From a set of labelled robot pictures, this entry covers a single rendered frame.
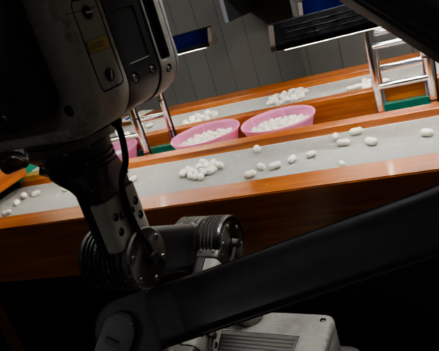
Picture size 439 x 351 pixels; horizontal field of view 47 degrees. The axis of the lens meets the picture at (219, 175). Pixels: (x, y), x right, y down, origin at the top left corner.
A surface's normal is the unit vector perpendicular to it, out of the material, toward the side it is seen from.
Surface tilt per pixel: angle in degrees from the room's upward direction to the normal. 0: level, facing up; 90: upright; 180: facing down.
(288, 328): 0
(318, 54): 90
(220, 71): 90
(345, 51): 90
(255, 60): 90
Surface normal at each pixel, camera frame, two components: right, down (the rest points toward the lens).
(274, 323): -0.27, -0.90
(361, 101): -0.28, 0.41
